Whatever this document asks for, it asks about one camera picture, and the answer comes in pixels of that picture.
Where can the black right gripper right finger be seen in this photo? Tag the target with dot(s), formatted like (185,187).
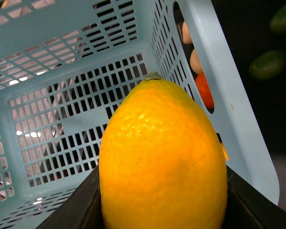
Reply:
(249,209)

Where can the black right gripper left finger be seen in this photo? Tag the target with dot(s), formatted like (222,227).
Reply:
(82,210)

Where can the yellow lemon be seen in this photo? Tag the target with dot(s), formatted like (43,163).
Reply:
(161,163)

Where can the light teal shopping basket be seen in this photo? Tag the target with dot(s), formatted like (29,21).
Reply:
(66,65)

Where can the large orange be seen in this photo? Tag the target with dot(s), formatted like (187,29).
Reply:
(204,90)

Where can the green lime lower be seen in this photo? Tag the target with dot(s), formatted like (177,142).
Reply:
(268,65)

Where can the green lime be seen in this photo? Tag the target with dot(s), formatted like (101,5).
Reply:
(268,65)
(277,23)

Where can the white pear upright stem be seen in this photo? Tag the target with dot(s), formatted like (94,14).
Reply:
(195,62)

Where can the green lime upper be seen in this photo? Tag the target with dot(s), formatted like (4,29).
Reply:
(277,23)

